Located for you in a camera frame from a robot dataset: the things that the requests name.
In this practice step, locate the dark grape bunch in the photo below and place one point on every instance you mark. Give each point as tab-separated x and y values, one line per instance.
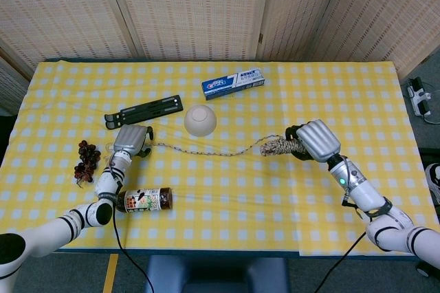
87	162

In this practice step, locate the black white shoe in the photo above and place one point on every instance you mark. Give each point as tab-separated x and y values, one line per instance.
434	183

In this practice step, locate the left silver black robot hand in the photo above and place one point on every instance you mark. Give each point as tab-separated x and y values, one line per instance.
129	138

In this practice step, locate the black folding stand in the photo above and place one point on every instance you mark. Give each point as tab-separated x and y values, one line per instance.
148	109

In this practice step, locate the blue toothpaste box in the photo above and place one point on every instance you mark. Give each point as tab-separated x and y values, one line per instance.
233	83

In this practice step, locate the brass screen hinge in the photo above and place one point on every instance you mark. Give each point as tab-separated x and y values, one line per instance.
260	38

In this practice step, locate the white power strip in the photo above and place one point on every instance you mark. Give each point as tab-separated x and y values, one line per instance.
418	98

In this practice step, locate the yellow white checked tablecloth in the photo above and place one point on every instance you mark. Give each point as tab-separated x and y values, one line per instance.
240	183

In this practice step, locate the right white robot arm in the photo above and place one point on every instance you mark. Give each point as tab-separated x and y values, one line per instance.
364	196

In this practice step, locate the yellow floor tape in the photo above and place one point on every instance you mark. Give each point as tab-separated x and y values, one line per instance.
110	272

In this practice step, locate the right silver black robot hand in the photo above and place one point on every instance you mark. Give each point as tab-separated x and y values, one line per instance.
318	140

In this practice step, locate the upturned white bowl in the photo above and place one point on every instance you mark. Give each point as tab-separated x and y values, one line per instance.
200	121

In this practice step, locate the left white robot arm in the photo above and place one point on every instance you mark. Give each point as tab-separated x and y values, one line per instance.
103	186

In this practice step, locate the clear plastic hair clip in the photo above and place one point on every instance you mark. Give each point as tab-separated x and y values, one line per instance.
110	150

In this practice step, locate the woven folding screen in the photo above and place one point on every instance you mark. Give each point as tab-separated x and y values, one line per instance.
192	7

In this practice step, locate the brown tea bottle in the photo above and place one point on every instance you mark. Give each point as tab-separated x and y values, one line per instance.
148	200

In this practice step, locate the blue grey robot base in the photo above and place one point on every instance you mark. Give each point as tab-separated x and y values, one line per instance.
216	276

